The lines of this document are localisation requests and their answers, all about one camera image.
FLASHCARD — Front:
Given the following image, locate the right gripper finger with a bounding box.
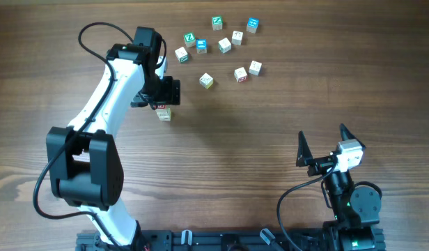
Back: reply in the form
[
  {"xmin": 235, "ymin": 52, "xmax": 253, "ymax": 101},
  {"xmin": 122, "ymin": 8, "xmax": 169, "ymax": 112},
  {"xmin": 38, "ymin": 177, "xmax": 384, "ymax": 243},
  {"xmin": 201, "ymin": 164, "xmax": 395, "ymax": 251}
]
[
  {"xmin": 339, "ymin": 123, "xmax": 366, "ymax": 151},
  {"xmin": 296, "ymin": 130, "xmax": 313, "ymax": 167}
]

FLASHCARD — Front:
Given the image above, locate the plain white block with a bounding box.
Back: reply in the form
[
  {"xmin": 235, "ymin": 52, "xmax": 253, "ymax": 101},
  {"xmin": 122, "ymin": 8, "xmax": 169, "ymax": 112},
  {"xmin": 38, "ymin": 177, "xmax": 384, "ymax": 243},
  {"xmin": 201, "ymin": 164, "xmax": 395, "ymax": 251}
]
[{"xmin": 156, "ymin": 108, "xmax": 171, "ymax": 117}]

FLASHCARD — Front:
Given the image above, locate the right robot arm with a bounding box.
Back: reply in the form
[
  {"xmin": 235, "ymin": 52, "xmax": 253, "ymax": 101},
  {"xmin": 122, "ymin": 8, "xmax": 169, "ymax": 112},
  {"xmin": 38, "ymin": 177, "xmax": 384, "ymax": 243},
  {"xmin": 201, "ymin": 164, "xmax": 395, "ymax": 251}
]
[{"xmin": 296, "ymin": 124, "xmax": 386, "ymax": 250}]

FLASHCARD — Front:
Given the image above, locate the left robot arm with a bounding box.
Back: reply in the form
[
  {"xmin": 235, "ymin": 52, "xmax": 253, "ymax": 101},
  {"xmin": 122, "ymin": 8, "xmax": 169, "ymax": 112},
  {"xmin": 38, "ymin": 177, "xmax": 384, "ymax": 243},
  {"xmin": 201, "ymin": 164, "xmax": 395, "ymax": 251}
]
[{"xmin": 33, "ymin": 26, "xmax": 180, "ymax": 250}]

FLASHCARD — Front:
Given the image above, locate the white block teal side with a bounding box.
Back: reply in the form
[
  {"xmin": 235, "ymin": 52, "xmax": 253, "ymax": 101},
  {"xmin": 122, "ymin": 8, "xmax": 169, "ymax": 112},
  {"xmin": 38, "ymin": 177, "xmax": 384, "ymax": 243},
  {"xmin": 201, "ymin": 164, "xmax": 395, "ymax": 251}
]
[{"xmin": 175, "ymin": 47, "xmax": 189, "ymax": 63}]

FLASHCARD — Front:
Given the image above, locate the white block yellow side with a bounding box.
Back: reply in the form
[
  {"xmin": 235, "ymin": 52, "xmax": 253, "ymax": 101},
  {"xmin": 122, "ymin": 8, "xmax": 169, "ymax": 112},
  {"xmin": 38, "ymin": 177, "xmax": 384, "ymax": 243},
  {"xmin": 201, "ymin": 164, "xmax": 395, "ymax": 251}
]
[{"xmin": 199, "ymin": 73, "xmax": 214, "ymax": 89}]

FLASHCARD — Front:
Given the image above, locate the green Z block left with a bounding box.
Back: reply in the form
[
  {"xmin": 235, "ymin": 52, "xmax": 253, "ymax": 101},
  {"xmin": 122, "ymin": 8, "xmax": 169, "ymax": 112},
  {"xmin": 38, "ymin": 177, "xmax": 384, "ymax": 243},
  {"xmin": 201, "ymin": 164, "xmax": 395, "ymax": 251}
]
[{"xmin": 183, "ymin": 33, "xmax": 196, "ymax": 47}]

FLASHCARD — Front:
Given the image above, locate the green z block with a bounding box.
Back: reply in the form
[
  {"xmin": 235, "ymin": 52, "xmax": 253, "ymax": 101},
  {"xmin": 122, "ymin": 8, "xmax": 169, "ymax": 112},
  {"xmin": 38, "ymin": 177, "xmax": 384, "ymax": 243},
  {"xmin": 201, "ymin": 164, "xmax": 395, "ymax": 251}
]
[
  {"xmin": 211, "ymin": 16, "xmax": 223, "ymax": 31},
  {"xmin": 183, "ymin": 33, "xmax": 196, "ymax": 47}
]

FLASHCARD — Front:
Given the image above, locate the blue block centre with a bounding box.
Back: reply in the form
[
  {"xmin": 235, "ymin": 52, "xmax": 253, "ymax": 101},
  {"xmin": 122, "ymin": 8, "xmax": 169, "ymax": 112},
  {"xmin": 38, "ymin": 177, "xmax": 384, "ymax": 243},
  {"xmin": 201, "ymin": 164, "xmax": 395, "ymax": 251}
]
[{"xmin": 196, "ymin": 39, "xmax": 208, "ymax": 54}]

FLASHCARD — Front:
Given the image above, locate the white block green side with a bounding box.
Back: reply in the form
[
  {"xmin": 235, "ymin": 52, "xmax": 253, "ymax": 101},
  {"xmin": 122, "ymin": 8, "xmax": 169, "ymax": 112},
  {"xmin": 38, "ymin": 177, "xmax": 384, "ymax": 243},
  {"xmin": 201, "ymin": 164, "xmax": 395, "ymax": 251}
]
[{"xmin": 218, "ymin": 38, "xmax": 232, "ymax": 54}]

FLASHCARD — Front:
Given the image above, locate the white block red Q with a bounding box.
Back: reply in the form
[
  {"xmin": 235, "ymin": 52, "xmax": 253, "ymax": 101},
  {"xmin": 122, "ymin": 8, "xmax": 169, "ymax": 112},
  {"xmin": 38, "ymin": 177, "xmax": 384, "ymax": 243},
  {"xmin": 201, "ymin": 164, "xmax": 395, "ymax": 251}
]
[{"xmin": 234, "ymin": 67, "xmax": 248, "ymax": 82}]

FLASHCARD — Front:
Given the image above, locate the green Z block far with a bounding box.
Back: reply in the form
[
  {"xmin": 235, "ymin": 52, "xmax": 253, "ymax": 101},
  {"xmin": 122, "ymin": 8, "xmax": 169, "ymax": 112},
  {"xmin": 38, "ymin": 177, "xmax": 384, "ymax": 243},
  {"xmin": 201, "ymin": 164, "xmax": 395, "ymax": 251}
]
[{"xmin": 211, "ymin": 16, "xmax": 223, "ymax": 31}]

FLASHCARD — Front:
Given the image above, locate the white block red side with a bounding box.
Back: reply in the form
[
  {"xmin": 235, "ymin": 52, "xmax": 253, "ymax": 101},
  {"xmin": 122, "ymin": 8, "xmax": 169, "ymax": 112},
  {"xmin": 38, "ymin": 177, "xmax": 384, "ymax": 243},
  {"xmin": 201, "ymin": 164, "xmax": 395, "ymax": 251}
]
[{"xmin": 231, "ymin": 31, "xmax": 243, "ymax": 45}]

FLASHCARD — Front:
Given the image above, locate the white block blue side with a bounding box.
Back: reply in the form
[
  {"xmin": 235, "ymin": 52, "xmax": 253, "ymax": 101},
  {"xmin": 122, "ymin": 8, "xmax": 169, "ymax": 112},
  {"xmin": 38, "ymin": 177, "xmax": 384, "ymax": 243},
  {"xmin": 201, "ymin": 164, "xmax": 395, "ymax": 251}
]
[{"xmin": 249, "ymin": 61, "xmax": 262, "ymax": 76}]

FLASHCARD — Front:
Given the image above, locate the blue block far right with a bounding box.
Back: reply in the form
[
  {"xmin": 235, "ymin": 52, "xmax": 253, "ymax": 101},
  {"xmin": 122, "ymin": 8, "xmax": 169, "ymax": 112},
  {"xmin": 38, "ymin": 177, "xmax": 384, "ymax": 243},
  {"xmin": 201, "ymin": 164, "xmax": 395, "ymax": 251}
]
[{"xmin": 247, "ymin": 17, "xmax": 259, "ymax": 33}]

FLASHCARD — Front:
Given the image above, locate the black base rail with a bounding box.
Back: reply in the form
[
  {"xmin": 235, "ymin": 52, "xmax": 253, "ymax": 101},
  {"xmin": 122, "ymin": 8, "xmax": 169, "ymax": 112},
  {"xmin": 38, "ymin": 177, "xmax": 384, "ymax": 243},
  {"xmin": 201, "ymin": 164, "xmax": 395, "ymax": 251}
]
[{"xmin": 75, "ymin": 228, "xmax": 387, "ymax": 251}]

